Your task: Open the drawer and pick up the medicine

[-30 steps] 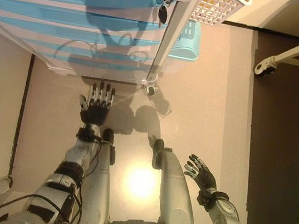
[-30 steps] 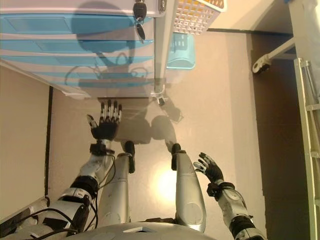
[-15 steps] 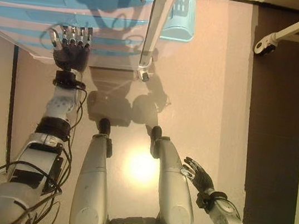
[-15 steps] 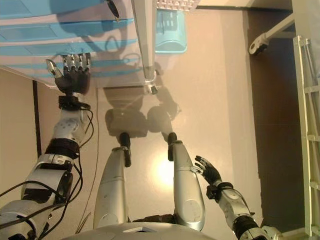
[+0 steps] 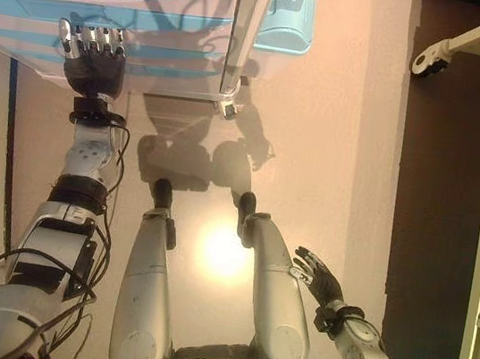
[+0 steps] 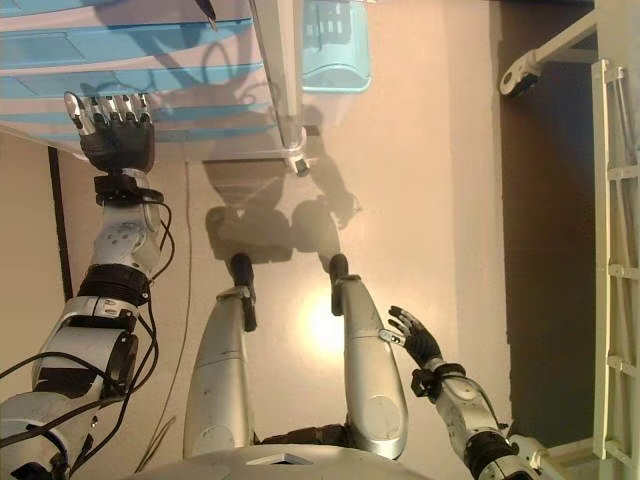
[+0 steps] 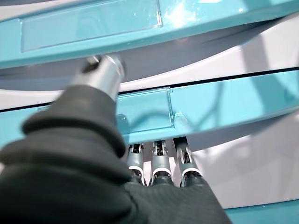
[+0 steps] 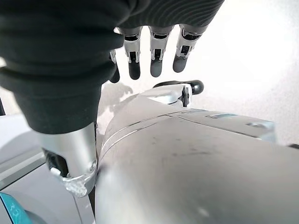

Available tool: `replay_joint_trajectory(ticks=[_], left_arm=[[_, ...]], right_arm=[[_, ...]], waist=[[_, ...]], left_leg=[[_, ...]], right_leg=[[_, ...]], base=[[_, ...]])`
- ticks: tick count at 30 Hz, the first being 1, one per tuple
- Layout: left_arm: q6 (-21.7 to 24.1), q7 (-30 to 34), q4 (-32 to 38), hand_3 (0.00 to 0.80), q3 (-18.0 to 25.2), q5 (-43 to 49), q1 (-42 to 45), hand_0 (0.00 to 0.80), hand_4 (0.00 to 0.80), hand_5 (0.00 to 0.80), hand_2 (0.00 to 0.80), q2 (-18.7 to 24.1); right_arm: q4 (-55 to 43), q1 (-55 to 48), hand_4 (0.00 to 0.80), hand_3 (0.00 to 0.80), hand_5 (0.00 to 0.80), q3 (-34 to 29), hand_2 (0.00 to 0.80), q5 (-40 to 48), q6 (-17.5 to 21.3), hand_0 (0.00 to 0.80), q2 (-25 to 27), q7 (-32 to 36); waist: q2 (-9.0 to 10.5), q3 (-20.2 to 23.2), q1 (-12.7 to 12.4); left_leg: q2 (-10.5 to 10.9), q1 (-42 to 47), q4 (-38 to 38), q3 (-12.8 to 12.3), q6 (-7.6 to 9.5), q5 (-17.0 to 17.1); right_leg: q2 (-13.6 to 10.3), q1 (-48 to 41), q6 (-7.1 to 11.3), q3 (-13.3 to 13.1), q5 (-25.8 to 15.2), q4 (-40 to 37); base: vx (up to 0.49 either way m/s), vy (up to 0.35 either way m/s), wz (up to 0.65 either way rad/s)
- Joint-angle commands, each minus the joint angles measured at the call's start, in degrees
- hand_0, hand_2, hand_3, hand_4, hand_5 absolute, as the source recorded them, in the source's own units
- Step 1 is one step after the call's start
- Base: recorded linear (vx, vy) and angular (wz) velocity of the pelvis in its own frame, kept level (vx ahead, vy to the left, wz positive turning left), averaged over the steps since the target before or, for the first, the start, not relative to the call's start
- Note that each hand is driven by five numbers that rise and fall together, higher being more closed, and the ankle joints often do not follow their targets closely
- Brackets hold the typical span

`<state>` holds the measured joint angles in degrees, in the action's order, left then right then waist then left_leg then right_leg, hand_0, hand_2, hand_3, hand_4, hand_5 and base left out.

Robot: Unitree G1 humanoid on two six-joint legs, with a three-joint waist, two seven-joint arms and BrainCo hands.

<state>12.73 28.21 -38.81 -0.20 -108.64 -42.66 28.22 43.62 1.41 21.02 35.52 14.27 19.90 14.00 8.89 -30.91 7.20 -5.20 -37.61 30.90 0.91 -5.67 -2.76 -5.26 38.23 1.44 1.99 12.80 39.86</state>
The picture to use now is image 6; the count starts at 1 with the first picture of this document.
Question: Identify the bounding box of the white medical cart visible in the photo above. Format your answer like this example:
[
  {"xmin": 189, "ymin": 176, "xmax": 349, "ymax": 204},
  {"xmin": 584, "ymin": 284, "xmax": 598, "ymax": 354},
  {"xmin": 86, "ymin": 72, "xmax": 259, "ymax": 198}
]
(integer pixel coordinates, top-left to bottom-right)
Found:
[{"xmin": 0, "ymin": 0, "xmax": 321, "ymax": 179}]

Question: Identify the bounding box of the grey robot torso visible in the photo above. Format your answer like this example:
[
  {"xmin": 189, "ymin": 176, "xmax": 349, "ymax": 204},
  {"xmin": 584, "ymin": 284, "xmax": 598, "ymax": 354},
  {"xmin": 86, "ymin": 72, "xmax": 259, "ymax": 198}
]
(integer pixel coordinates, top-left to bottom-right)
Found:
[{"xmin": 134, "ymin": 424, "xmax": 471, "ymax": 480}]

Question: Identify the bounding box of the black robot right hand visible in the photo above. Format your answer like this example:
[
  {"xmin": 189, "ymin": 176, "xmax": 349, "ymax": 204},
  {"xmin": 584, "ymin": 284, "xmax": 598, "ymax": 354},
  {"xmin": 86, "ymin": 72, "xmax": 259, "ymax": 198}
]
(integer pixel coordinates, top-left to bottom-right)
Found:
[{"xmin": 379, "ymin": 305, "xmax": 446, "ymax": 374}]

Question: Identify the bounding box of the light blue waste bin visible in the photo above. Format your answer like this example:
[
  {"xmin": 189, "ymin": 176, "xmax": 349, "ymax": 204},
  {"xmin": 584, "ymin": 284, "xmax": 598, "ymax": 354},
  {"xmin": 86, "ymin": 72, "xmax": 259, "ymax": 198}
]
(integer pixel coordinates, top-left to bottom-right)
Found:
[{"xmin": 299, "ymin": 0, "xmax": 374, "ymax": 96}]

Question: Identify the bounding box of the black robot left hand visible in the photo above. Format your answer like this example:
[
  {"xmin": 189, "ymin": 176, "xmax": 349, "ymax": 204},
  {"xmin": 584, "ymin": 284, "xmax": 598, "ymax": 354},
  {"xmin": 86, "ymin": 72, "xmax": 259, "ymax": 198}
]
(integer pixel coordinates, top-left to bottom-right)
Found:
[{"xmin": 62, "ymin": 91, "xmax": 156, "ymax": 176}]

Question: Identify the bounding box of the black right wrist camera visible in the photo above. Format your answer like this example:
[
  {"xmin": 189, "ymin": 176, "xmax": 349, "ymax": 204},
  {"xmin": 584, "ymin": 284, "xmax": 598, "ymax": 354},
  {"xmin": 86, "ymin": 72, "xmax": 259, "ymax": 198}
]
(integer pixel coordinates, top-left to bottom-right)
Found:
[{"xmin": 410, "ymin": 367, "xmax": 436, "ymax": 399}]

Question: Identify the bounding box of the white bed caster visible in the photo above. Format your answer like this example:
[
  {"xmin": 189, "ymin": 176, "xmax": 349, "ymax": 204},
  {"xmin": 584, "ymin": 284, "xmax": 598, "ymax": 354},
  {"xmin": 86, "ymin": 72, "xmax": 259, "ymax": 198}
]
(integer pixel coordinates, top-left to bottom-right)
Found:
[{"xmin": 499, "ymin": 54, "xmax": 544, "ymax": 97}]

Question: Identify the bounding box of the cart caster wheel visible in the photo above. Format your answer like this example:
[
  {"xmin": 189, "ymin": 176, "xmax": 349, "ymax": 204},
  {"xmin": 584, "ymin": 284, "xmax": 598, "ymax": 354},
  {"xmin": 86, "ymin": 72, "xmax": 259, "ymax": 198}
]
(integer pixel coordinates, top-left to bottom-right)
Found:
[{"xmin": 287, "ymin": 149, "xmax": 321, "ymax": 179}]

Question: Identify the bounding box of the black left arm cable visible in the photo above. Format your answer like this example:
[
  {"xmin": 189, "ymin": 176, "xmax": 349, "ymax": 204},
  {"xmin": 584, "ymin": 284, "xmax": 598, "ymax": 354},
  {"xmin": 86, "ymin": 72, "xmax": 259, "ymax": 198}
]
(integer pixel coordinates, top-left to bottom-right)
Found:
[{"xmin": 0, "ymin": 192, "xmax": 176, "ymax": 480}]

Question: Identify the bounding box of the thin floor cable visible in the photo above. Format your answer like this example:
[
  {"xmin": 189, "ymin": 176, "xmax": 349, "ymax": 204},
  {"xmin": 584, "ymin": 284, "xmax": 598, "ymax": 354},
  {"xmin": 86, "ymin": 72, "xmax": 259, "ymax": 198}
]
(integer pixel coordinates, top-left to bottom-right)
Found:
[{"xmin": 134, "ymin": 159, "xmax": 196, "ymax": 471}]

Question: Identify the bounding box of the white hospital bed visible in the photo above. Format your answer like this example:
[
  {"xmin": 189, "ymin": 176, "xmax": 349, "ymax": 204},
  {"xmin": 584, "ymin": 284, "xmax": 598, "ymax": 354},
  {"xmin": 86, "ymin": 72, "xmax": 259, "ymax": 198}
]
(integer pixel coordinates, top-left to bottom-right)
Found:
[{"xmin": 499, "ymin": 0, "xmax": 640, "ymax": 461}]

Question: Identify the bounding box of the silver robot right leg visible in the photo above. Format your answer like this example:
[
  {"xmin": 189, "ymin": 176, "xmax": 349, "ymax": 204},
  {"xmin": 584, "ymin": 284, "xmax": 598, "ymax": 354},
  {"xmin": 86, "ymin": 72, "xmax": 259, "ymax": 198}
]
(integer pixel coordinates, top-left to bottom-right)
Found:
[{"xmin": 327, "ymin": 253, "xmax": 409, "ymax": 461}]

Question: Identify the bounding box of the black cart key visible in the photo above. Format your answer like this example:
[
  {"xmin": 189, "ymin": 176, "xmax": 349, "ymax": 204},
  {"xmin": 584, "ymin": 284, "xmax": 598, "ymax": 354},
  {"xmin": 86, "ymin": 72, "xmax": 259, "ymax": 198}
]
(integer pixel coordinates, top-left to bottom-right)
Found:
[{"xmin": 197, "ymin": 0, "xmax": 219, "ymax": 32}]

